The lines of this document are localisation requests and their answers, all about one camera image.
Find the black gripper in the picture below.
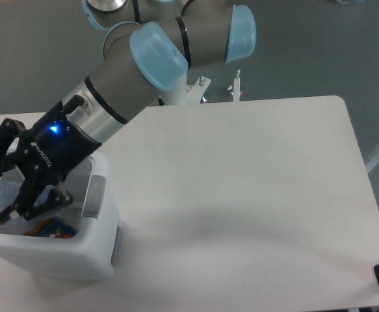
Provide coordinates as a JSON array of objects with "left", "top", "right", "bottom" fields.
[{"left": 0, "top": 100, "right": 101, "bottom": 225}]

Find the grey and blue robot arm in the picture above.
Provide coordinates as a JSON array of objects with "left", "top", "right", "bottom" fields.
[{"left": 0, "top": 1, "right": 257, "bottom": 225}]

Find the colourful trash in can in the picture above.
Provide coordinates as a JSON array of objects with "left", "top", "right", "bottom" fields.
[{"left": 23, "top": 218, "right": 77, "bottom": 239}]

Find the white plastic trash can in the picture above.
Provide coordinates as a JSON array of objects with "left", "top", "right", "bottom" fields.
[{"left": 0, "top": 151, "right": 122, "bottom": 281}]

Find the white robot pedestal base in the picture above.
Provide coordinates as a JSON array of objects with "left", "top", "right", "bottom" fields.
[{"left": 158, "top": 74, "right": 211, "bottom": 106}]

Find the white upright post with bolt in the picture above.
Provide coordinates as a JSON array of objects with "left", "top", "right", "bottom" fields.
[{"left": 228, "top": 70, "right": 242, "bottom": 102}]

